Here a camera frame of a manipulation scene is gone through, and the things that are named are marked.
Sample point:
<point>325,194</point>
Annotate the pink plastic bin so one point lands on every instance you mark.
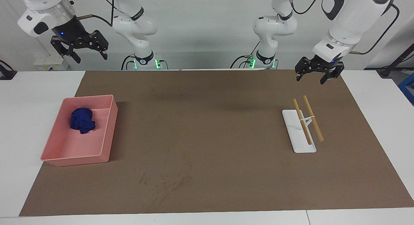
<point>81,147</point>

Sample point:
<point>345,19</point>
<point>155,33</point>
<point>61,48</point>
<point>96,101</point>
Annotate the blue frame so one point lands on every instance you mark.
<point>408,87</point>

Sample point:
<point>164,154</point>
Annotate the white rack base tray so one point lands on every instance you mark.
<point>299,140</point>

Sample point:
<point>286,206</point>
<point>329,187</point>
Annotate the brown table mat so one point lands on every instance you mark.
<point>226,160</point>

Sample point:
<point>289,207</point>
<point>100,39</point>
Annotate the wooden rod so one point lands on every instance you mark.
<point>315,126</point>
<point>305,132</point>

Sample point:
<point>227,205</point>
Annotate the white wall outlet box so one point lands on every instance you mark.
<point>48,63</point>

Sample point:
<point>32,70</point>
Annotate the black clamp mount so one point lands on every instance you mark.
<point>6,73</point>

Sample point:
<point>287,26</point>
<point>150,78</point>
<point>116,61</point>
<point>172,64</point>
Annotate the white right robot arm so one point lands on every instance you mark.
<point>132,21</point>

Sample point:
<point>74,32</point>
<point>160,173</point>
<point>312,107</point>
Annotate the blue towel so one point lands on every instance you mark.
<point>82,119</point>

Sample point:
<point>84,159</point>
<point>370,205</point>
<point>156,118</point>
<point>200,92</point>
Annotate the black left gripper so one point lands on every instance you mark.
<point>323,65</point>

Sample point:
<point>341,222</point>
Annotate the black stand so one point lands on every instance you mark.
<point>393,64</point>

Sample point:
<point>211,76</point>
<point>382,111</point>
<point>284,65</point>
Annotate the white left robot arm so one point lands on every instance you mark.
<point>352,17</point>

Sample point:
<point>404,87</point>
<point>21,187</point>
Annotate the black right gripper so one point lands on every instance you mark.
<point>72,32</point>

